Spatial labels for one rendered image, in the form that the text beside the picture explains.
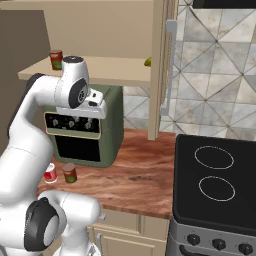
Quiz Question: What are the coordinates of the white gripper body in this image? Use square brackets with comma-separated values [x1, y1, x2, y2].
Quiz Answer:
[55, 99, 109, 120]

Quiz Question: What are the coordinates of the brown cabinet door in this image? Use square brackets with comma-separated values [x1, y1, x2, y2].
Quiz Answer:
[0, 9, 52, 148]

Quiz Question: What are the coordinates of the wood-grain cabinet door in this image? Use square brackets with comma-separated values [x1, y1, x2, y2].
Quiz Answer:
[159, 0, 180, 108]

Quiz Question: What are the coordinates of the beige base cabinet door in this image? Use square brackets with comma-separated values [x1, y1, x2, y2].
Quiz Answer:
[87, 226, 168, 256]

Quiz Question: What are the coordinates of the green toaster oven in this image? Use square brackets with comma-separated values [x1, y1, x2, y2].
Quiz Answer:
[44, 84, 125, 169]

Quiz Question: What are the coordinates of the red can with green label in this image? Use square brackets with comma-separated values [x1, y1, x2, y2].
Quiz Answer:
[49, 49, 64, 71]

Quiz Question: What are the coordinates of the brown can with green label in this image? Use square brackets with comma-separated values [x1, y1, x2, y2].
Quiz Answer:
[62, 162, 78, 184]

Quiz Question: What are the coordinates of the red and white can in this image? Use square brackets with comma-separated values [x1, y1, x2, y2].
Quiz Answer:
[43, 162, 59, 185]

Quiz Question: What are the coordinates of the beige drawer front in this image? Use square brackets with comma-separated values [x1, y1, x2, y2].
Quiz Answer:
[141, 214, 170, 242]
[92, 207, 142, 236]

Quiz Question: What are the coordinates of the black and grey stove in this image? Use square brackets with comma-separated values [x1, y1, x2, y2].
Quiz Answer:
[165, 133, 256, 256]

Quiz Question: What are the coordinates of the black stove knob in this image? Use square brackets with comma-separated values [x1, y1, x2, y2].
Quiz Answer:
[186, 233, 202, 247]
[211, 237, 227, 252]
[237, 242, 254, 256]

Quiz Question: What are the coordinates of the dark range hood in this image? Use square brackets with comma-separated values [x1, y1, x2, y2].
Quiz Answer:
[192, 0, 256, 10]

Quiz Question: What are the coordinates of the beige wall cabinet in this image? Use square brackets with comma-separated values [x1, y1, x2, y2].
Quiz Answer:
[17, 0, 167, 141]

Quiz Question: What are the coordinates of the grey base cabinet handle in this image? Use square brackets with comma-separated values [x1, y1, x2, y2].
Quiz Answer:
[95, 232, 103, 253]

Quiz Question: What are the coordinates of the black oven door handle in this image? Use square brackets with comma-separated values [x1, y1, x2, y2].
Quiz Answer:
[178, 244, 204, 256]

